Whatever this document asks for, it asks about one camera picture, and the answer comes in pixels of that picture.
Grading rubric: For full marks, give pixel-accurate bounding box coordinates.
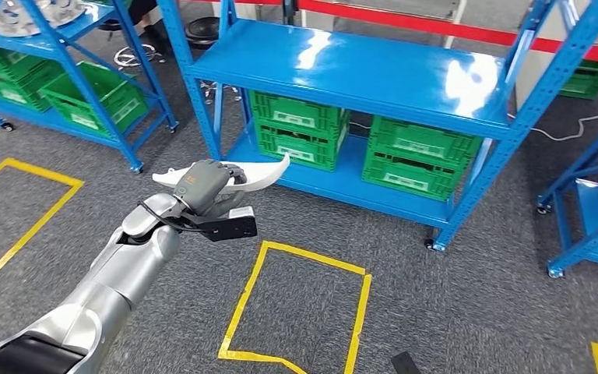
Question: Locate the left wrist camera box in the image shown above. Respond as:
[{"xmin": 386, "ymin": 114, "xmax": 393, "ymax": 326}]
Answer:
[{"xmin": 195, "ymin": 206, "xmax": 258, "ymax": 242}]

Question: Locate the white floor cable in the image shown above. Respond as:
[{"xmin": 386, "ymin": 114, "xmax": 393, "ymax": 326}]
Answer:
[{"xmin": 350, "ymin": 114, "xmax": 598, "ymax": 143}]

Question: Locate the person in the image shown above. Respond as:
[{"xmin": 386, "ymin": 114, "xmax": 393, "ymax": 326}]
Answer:
[{"xmin": 128, "ymin": 0, "xmax": 167, "ymax": 53}]

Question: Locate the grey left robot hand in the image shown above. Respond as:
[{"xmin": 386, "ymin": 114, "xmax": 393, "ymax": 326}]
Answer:
[{"xmin": 173, "ymin": 159, "xmax": 248, "ymax": 218}]

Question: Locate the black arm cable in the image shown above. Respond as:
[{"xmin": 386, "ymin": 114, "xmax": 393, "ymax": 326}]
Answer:
[{"xmin": 138, "ymin": 201, "xmax": 213, "ymax": 233}]

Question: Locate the black round stanchion base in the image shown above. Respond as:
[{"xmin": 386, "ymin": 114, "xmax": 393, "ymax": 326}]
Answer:
[{"xmin": 185, "ymin": 16, "xmax": 220, "ymax": 50}]

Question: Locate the white curved plastic part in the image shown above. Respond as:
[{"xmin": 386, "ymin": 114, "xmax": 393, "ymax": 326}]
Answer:
[{"xmin": 152, "ymin": 153, "xmax": 290, "ymax": 195}]

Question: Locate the red barrier belt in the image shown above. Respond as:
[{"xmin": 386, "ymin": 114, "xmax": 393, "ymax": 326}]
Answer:
[{"xmin": 195, "ymin": 0, "xmax": 598, "ymax": 65}]

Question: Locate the white table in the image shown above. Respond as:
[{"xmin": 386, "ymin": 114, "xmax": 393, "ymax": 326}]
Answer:
[
  {"xmin": 443, "ymin": 0, "xmax": 468, "ymax": 50},
  {"xmin": 515, "ymin": 0, "xmax": 598, "ymax": 109}
]

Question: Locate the chrome chair base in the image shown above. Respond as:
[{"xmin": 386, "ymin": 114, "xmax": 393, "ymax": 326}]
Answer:
[
  {"xmin": 114, "ymin": 44, "xmax": 165, "ymax": 69},
  {"xmin": 201, "ymin": 81, "xmax": 241, "ymax": 105}
]

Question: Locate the blue metal shelf rack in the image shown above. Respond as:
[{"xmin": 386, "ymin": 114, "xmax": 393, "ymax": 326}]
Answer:
[
  {"xmin": 536, "ymin": 108, "xmax": 598, "ymax": 280},
  {"xmin": 0, "ymin": 0, "xmax": 179, "ymax": 174},
  {"xmin": 155, "ymin": 0, "xmax": 598, "ymax": 252}
]

